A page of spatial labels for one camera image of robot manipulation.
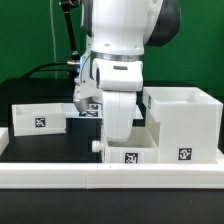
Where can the white front drawer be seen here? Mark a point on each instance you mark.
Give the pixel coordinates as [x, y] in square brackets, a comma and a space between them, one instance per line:
[140, 148]

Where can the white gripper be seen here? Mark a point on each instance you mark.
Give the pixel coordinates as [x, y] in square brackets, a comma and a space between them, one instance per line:
[115, 85]

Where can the white U-shaped fence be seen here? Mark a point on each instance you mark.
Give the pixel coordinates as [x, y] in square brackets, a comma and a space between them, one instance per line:
[101, 176]

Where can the white drawer cabinet box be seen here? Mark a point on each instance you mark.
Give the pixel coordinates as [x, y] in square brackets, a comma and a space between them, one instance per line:
[184, 123]

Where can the white drawer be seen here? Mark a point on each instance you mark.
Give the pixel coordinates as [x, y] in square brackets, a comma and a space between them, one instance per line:
[38, 119]
[140, 148]

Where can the white marker sheet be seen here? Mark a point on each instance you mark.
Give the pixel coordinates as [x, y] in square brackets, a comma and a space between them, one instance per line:
[94, 111]

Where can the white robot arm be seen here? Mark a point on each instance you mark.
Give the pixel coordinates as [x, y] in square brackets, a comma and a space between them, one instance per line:
[107, 39]

